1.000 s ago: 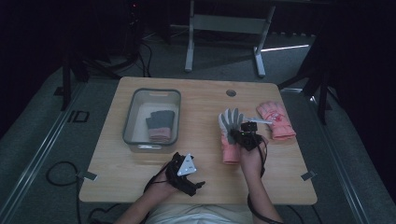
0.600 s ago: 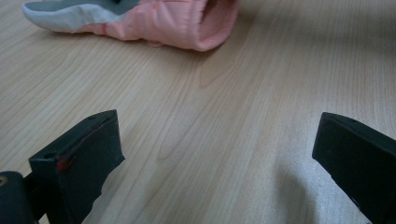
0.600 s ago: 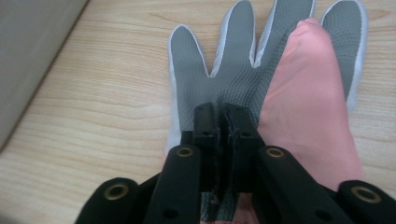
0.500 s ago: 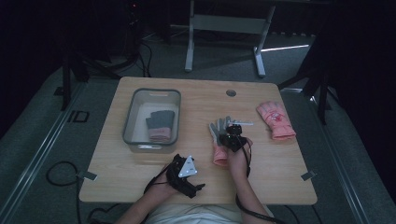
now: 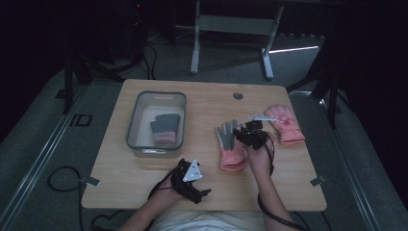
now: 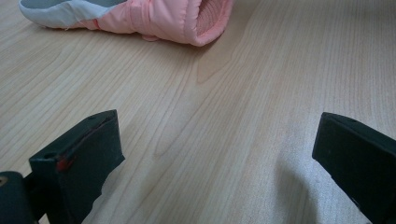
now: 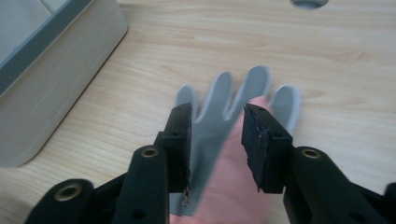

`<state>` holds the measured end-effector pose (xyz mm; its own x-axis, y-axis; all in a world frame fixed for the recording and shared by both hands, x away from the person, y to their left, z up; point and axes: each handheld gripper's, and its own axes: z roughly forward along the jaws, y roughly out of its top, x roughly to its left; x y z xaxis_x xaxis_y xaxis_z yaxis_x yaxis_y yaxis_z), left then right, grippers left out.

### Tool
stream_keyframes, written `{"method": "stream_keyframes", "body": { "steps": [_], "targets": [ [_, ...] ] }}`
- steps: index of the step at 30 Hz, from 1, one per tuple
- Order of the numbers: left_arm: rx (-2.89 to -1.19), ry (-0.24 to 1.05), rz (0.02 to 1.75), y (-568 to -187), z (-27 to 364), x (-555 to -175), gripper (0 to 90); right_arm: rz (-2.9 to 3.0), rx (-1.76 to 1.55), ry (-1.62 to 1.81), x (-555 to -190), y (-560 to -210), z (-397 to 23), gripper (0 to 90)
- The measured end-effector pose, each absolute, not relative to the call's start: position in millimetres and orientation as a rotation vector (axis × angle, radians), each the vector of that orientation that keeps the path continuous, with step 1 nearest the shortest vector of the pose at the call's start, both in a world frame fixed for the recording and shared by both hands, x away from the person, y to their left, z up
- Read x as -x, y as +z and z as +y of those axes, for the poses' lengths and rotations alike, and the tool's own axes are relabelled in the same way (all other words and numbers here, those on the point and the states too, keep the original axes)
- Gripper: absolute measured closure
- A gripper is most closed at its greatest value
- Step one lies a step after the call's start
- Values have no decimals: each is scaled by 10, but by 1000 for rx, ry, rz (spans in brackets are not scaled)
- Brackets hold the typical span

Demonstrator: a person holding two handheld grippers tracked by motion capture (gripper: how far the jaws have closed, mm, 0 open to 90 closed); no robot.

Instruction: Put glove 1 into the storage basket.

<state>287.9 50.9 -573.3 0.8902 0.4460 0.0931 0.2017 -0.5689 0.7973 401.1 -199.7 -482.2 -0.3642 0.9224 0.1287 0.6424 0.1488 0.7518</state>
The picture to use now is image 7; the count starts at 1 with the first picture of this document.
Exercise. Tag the beige storage box grey rim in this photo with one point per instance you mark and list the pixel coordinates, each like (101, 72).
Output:
(59, 77)

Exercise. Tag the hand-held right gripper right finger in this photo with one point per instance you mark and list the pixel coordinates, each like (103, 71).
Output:
(267, 155)

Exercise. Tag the grey and pink glove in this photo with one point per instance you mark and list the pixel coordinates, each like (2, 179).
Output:
(230, 186)

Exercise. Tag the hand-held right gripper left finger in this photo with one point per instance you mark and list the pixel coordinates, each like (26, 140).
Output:
(179, 149)

